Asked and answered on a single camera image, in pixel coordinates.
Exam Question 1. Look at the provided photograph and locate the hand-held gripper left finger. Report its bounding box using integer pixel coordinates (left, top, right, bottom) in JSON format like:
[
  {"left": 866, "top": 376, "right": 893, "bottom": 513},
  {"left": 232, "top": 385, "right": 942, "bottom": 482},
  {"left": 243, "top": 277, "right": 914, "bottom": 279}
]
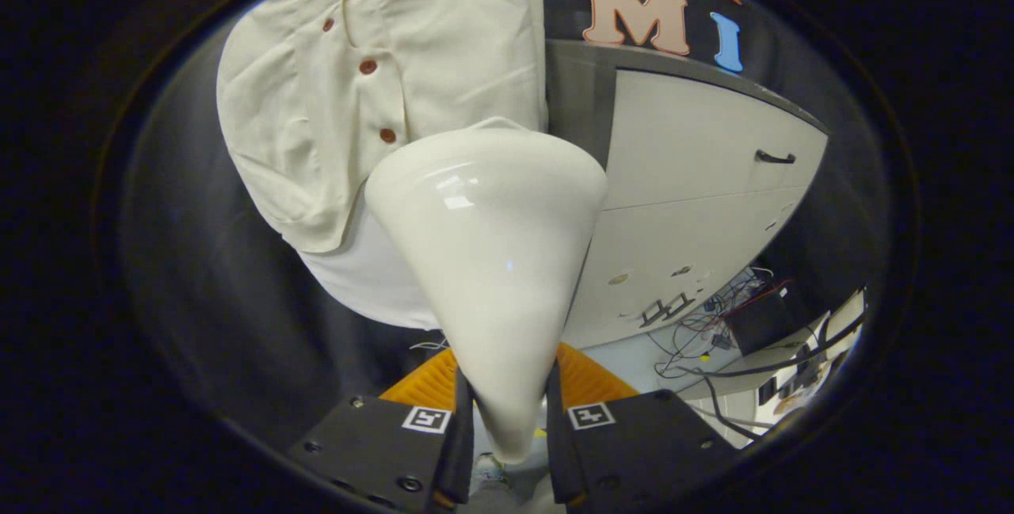
[{"left": 289, "top": 348, "right": 476, "bottom": 513}]

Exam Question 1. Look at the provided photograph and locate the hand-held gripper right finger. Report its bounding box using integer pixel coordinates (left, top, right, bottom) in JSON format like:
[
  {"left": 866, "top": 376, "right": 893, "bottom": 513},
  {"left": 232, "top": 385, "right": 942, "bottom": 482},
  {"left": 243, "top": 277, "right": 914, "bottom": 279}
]
[{"left": 545, "top": 342, "right": 742, "bottom": 512}]

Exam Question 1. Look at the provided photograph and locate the white garment steamer head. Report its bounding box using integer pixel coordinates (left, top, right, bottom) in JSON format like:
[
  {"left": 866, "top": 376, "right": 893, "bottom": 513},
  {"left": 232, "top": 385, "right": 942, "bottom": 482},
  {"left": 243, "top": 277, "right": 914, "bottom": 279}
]
[{"left": 364, "top": 116, "right": 609, "bottom": 466}]

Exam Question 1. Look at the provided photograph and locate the cream button-up shirt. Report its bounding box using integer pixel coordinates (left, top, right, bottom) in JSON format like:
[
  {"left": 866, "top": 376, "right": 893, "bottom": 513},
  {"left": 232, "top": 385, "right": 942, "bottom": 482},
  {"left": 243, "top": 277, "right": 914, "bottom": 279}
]
[{"left": 216, "top": 0, "right": 549, "bottom": 254}]

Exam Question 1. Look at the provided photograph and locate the black box device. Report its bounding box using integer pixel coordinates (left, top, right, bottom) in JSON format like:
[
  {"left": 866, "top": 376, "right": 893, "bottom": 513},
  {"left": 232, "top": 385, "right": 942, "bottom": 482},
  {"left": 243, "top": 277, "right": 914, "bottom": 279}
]
[{"left": 725, "top": 292, "right": 798, "bottom": 357}]

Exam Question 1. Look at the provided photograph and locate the grey-topped white cabinet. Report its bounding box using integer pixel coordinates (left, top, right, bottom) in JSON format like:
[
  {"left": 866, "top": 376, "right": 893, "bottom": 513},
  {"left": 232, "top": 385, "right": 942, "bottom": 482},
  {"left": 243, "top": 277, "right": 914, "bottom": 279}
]
[{"left": 545, "top": 39, "right": 831, "bottom": 351}]

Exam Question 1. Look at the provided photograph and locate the black backdrop cloth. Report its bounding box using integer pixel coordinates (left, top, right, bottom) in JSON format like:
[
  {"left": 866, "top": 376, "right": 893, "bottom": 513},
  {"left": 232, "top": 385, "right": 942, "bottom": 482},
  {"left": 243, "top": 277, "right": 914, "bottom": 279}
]
[{"left": 119, "top": 0, "right": 893, "bottom": 452}]

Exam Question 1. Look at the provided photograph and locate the tangle of thin cables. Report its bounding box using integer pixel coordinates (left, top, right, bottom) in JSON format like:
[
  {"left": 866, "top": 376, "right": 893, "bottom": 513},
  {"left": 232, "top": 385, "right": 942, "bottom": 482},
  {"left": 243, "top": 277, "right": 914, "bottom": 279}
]
[{"left": 654, "top": 265, "right": 797, "bottom": 377}]

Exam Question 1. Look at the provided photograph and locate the thick black cable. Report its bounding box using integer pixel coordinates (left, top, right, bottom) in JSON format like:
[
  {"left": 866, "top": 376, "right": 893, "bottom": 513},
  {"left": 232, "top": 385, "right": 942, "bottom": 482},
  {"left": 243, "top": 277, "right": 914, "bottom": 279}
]
[{"left": 673, "top": 312, "right": 866, "bottom": 440}]

